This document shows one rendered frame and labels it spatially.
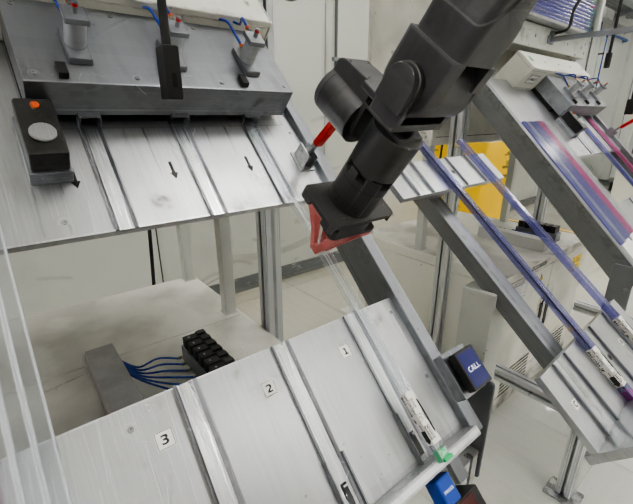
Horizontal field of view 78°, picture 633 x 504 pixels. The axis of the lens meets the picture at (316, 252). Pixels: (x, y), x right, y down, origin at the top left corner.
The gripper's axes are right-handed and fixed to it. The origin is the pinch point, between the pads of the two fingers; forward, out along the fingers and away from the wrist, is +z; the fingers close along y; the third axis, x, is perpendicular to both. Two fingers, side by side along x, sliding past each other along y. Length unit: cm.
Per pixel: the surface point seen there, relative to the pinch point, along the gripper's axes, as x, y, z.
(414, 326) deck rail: 14.9, -8.1, 1.9
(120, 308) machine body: -32, 14, 65
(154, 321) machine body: -22, 9, 57
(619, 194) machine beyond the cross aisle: -16, -440, 88
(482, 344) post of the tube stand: 22.1, -29.7, 11.3
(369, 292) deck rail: 7.0, -7.9, 5.4
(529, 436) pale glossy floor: 59, -98, 73
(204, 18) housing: -36.4, 3.3, -9.5
